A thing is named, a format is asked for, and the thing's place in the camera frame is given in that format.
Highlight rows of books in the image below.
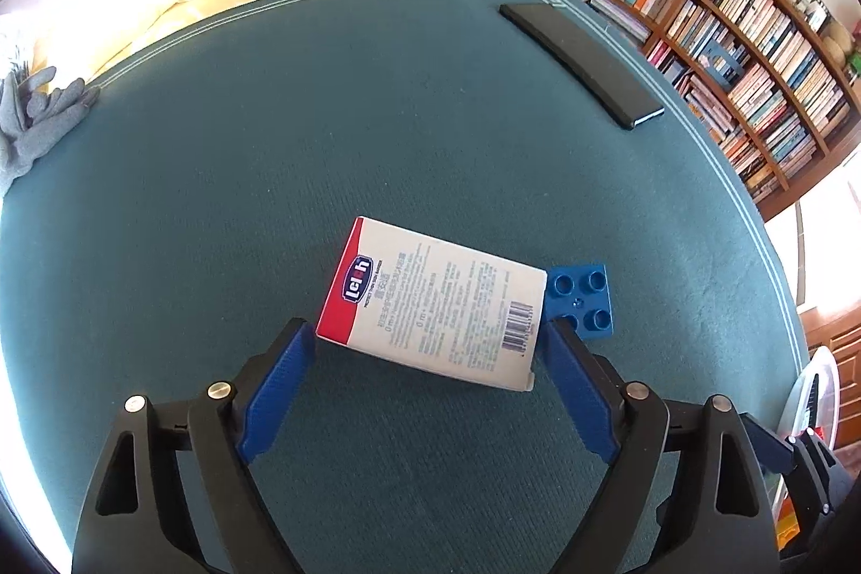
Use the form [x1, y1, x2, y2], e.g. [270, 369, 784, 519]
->
[511, 0, 852, 202]

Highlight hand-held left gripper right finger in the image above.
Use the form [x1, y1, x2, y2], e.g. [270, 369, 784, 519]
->
[541, 320, 781, 574]

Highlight wooden door panel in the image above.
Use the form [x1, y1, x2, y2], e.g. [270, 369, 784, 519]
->
[803, 305, 861, 360]

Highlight picture frame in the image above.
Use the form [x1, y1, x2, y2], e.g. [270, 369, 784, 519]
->
[784, 0, 831, 33]

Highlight grey glove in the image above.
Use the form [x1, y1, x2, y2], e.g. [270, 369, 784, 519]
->
[0, 66, 101, 199]

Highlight blue building block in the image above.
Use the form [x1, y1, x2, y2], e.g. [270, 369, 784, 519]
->
[544, 263, 616, 341]

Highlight wooden bookshelf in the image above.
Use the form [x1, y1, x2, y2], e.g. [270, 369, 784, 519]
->
[504, 0, 861, 222]

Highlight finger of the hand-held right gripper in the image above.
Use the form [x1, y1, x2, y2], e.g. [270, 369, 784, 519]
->
[784, 433, 852, 555]
[740, 413, 798, 477]

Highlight teal cloth-covered desktop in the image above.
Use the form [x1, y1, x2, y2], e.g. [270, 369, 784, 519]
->
[0, 0, 808, 574]

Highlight patterned white cloth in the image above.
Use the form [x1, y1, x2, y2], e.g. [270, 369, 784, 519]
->
[0, 32, 34, 91]

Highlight white red carton box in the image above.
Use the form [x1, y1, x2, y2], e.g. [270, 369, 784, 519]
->
[315, 216, 549, 393]

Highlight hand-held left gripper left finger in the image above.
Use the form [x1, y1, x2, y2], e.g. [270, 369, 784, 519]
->
[70, 317, 317, 574]

